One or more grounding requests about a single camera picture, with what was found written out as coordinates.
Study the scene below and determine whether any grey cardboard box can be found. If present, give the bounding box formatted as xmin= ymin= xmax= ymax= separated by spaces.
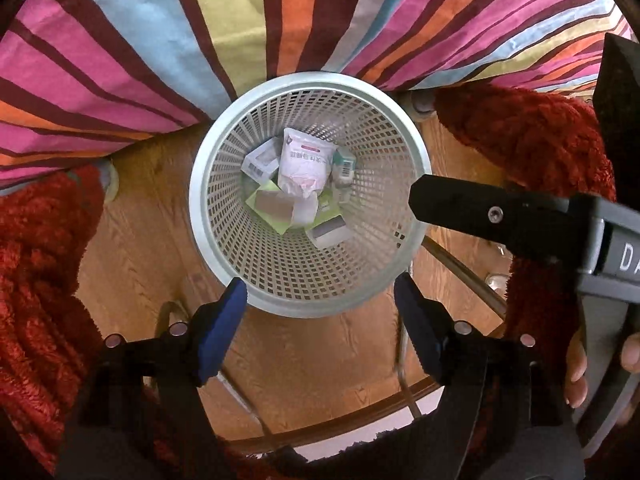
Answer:
xmin=307 ymin=214 xmax=351 ymax=250

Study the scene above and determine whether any white narrow box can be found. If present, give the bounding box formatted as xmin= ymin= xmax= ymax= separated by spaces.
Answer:
xmin=241 ymin=139 xmax=281 ymax=181

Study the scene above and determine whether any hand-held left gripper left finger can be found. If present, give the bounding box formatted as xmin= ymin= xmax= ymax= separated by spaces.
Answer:
xmin=55 ymin=276 xmax=249 ymax=480

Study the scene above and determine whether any chrome metal frame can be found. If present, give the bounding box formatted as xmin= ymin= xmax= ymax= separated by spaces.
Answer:
xmin=152 ymin=237 xmax=508 ymax=453

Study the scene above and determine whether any large white plastic packet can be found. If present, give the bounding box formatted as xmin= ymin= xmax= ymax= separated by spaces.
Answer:
xmin=291 ymin=189 xmax=321 ymax=231

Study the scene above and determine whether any leaf-print small box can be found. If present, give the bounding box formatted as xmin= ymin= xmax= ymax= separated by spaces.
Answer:
xmin=330 ymin=147 xmax=357 ymax=191

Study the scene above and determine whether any white mesh waste basket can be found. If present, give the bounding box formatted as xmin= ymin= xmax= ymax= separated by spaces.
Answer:
xmin=189 ymin=72 xmax=433 ymax=318

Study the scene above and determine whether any small white pink-print packet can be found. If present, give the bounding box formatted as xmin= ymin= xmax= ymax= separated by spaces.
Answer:
xmin=276 ymin=127 xmax=335 ymax=198

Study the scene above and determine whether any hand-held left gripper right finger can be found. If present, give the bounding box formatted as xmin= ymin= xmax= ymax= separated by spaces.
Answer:
xmin=394 ymin=271 xmax=572 ymax=480

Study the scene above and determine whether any striped bed sheet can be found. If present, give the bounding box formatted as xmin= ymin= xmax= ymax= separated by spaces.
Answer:
xmin=0 ymin=0 xmax=640 ymax=196

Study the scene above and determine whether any person's right hand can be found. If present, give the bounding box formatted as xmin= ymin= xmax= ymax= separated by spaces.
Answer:
xmin=564 ymin=329 xmax=640 ymax=426

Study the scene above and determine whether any yellow-green box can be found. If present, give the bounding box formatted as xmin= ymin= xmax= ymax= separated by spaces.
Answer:
xmin=247 ymin=180 xmax=301 ymax=235

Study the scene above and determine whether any red fuzzy cloth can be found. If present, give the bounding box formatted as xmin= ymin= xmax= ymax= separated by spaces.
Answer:
xmin=434 ymin=82 xmax=618 ymax=441
xmin=0 ymin=164 xmax=281 ymax=480

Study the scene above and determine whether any green white medicine box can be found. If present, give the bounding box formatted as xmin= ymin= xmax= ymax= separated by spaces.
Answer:
xmin=320 ymin=187 xmax=344 ymax=221

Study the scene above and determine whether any grey caster wheel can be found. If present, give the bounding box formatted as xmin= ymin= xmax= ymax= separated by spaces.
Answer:
xmin=97 ymin=160 xmax=121 ymax=206
xmin=407 ymin=91 xmax=441 ymax=123

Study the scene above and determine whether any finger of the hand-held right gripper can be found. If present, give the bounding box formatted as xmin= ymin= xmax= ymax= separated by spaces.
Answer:
xmin=594 ymin=34 xmax=640 ymax=161
xmin=408 ymin=174 xmax=601 ymax=267

